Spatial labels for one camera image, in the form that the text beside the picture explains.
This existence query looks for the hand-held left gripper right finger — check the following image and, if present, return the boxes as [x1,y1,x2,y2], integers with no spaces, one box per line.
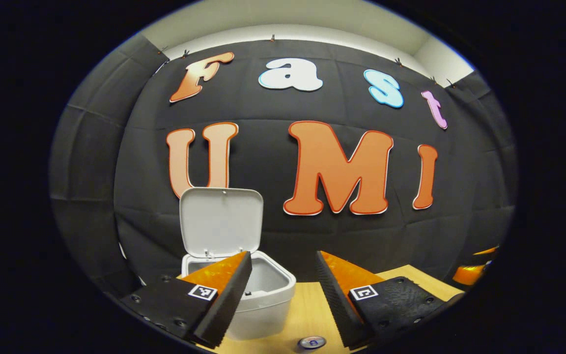
[315,250,464,351]

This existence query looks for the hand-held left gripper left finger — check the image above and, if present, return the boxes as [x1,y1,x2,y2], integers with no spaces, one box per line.
[119,251,254,350]

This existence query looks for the blue pop can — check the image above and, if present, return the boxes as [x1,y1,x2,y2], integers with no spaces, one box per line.
[297,336,327,351]

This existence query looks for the white desktop garbage bin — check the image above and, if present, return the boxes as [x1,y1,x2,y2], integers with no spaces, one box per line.
[179,187,297,341]

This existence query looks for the wooden desktop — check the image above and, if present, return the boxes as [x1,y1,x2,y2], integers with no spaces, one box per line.
[195,265,465,354]

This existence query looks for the black backdrop cloth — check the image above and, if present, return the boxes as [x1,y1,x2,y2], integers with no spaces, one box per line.
[49,33,518,298]

